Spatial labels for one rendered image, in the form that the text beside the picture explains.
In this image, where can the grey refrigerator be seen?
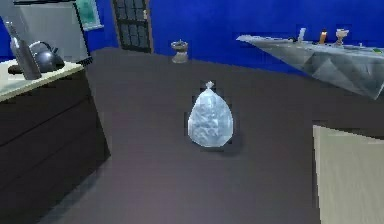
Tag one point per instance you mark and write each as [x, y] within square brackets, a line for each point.
[50, 30]

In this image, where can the pale wineglass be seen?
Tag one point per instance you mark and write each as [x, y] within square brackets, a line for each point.
[341, 36]

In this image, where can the pale blue tied rubbish bag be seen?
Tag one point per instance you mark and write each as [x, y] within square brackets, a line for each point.
[210, 121]

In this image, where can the dark panelled room door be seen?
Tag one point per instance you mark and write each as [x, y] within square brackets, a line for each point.
[133, 25]

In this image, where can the white upright object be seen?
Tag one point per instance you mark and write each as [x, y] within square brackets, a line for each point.
[301, 34]

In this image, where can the grey metallic table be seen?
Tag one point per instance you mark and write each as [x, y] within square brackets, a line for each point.
[333, 65]

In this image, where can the orange brown bottle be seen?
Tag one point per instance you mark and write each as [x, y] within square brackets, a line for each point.
[322, 37]

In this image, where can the dark cupboard with pale worktop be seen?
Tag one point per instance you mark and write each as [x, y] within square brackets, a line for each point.
[43, 133]

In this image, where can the black kettle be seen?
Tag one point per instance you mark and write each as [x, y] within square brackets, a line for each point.
[46, 58]

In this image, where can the beige cupboard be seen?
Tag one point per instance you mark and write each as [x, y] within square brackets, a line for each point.
[350, 176]

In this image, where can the small green object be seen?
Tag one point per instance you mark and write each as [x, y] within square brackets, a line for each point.
[377, 51]

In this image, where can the teal framed wall picture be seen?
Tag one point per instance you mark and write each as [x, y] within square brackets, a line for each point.
[88, 13]

